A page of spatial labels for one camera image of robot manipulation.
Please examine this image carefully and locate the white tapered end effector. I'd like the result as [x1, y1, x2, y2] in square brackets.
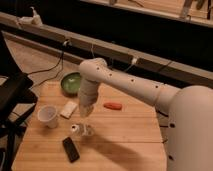
[79, 99, 95, 117]

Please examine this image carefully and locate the clear plastic bottle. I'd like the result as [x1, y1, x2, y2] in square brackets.
[71, 123, 94, 136]

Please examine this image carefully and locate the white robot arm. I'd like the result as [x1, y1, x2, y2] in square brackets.
[78, 58, 213, 171]

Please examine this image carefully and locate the white sponge block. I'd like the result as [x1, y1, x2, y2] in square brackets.
[60, 101, 77, 119]

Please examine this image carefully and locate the green bowl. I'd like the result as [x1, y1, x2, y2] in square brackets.
[60, 72, 81, 96]

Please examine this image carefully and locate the orange carrot toy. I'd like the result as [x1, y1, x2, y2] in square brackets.
[103, 102, 122, 110]

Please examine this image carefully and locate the black phone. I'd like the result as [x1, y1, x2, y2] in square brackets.
[62, 137, 80, 162]

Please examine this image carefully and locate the black chair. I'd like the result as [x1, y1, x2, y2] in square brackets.
[0, 31, 37, 171]

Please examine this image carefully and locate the white object on ledge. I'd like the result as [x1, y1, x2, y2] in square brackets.
[17, 6, 43, 26]

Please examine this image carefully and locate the black floor cable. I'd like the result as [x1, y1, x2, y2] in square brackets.
[26, 39, 72, 90]

